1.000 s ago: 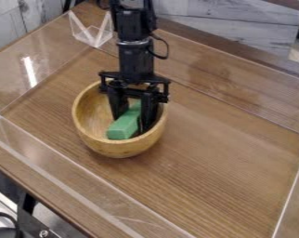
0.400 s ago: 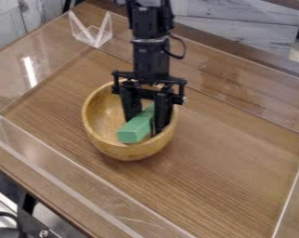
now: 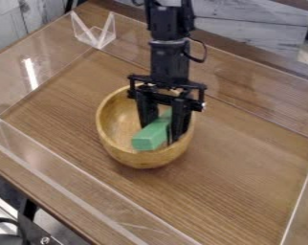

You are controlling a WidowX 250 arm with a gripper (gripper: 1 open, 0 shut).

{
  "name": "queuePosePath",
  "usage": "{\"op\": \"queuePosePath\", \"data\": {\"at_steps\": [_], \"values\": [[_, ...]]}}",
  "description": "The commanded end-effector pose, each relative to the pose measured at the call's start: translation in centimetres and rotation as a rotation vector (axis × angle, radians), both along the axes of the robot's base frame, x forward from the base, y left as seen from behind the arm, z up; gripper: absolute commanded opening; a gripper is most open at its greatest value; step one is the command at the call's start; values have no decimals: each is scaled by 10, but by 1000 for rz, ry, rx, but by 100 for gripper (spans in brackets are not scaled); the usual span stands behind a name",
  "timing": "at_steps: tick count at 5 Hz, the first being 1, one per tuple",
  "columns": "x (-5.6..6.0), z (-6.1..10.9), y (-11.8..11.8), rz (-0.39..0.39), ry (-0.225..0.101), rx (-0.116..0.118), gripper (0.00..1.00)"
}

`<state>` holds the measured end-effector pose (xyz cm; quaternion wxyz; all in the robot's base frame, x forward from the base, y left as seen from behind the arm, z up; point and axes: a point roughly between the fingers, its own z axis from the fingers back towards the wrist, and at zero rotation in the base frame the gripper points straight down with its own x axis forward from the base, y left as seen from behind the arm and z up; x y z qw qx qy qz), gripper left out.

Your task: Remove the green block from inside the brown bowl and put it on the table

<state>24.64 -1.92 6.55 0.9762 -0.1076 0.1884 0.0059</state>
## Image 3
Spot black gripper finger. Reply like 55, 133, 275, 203
170, 100, 191, 142
137, 95, 158, 127

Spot green rectangular block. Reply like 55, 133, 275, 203
131, 109, 170, 151

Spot clear acrylic tray walls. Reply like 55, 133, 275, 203
0, 9, 308, 245

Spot black table leg bracket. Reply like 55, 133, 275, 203
17, 198, 62, 245

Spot black cable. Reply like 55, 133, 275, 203
0, 217, 19, 245

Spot brown wooden bowl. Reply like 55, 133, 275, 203
95, 86, 195, 169

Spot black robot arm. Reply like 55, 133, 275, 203
127, 0, 206, 143

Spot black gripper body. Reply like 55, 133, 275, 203
127, 38, 206, 112

